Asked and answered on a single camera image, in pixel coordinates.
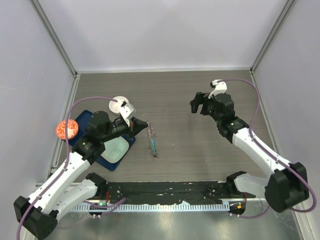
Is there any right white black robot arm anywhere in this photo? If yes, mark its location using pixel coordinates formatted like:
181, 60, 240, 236
190, 92, 310, 213

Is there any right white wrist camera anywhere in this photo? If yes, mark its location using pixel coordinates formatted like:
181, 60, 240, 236
208, 79, 228, 99

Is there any dark blue tray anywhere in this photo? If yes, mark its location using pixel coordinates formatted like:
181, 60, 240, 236
68, 110, 136, 172

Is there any white round bowl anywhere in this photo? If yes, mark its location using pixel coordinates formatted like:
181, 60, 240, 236
108, 96, 129, 115

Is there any white slotted cable duct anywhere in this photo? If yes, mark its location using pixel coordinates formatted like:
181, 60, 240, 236
70, 201, 230, 213

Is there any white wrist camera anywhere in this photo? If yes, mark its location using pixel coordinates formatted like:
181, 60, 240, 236
119, 101, 137, 126
208, 79, 228, 99

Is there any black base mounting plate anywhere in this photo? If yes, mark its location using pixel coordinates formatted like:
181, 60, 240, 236
97, 181, 255, 205

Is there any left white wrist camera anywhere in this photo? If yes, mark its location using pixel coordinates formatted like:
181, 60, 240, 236
119, 101, 137, 126

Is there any blue keyring with keys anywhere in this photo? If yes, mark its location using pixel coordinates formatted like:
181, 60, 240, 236
146, 120, 158, 158

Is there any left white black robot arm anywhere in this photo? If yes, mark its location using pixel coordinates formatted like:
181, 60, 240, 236
13, 111, 148, 240

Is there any pale green divided plate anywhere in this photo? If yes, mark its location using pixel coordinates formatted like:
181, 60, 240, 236
101, 136, 130, 164

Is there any aluminium frame rail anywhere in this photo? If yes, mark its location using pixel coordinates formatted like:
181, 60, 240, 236
34, 180, 305, 204

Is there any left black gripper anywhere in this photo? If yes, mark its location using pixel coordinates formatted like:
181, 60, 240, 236
100, 116, 148, 143

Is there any orange patterned bowl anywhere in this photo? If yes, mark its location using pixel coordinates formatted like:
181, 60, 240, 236
55, 119, 79, 140

